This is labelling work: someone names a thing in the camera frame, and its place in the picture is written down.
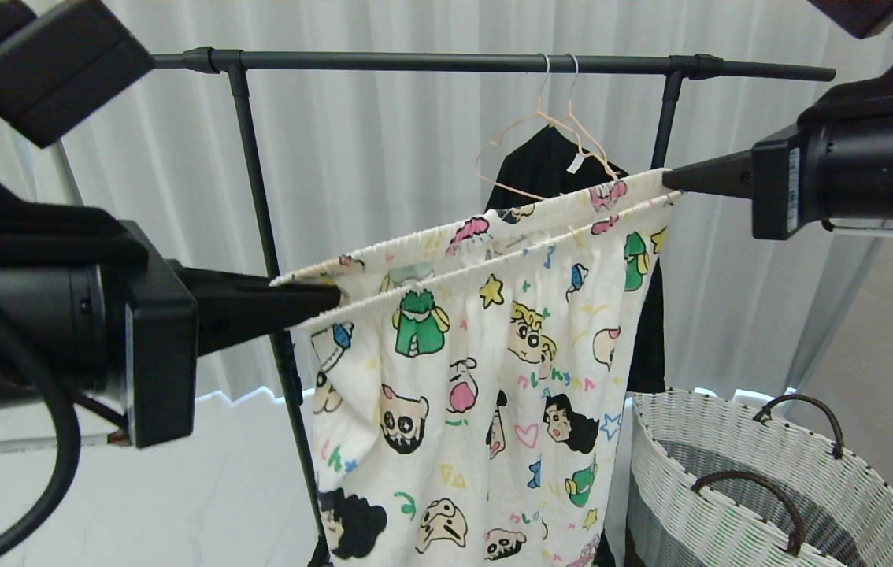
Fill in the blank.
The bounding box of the cream printed garment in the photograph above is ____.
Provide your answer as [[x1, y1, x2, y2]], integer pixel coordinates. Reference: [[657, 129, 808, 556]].
[[269, 168, 680, 567]]

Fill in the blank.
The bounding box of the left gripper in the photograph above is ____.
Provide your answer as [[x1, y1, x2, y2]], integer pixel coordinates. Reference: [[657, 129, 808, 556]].
[[0, 220, 199, 450]]

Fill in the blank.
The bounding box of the black clothes rack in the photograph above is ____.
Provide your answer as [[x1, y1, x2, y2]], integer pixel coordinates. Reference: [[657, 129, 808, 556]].
[[151, 47, 837, 567]]

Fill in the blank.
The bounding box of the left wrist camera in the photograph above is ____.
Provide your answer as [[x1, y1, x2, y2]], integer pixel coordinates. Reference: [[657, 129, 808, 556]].
[[0, 0, 156, 237]]

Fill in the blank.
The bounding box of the pink clothes hanger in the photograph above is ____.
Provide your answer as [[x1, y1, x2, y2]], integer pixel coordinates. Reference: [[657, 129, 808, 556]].
[[476, 54, 573, 202], [557, 54, 621, 180]]

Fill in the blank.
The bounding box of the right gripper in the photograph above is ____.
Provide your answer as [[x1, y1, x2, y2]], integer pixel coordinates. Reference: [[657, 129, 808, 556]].
[[752, 110, 893, 241]]

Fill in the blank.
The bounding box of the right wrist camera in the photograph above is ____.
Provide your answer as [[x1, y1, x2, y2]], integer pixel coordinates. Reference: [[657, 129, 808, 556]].
[[797, 0, 893, 127]]

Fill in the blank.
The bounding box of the black garment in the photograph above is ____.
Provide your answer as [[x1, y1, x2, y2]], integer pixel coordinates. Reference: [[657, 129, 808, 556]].
[[484, 126, 668, 395]]

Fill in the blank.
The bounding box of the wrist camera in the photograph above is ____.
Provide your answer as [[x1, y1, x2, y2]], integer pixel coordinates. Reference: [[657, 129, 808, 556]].
[[797, 0, 893, 127], [0, 0, 156, 237]]

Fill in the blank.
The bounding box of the white laundry basket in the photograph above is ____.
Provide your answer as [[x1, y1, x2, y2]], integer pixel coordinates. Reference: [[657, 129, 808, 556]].
[[626, 387, 893, 567]]

